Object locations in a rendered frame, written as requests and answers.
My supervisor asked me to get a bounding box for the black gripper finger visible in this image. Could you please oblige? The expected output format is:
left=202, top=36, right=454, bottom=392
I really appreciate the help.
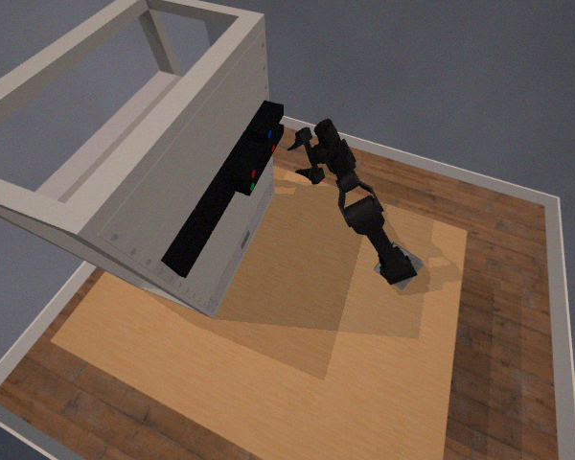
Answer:
left=287, top=138, right=302, bottom=150
left=295, top=168, right=313, bottom=180

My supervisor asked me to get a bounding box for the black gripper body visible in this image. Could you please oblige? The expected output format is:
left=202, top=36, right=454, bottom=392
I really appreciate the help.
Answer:
left=295, top=127, right=325, bottom=185

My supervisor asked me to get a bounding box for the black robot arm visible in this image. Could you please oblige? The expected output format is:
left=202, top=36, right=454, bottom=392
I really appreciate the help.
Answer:
left=314, top=119, right=418, bottom=286

